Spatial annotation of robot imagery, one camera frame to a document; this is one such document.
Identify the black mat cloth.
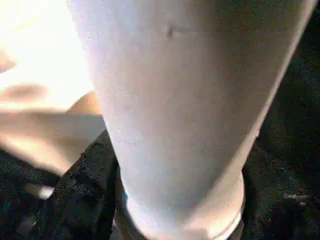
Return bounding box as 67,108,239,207
0,12,320,240

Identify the white plastic table top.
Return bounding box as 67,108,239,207
0,0,109,176

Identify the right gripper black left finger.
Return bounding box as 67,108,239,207
36,129,131,240

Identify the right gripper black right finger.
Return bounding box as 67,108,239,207
239,139,320,240

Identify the white plastic table leg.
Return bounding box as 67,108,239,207
65,0,319,240

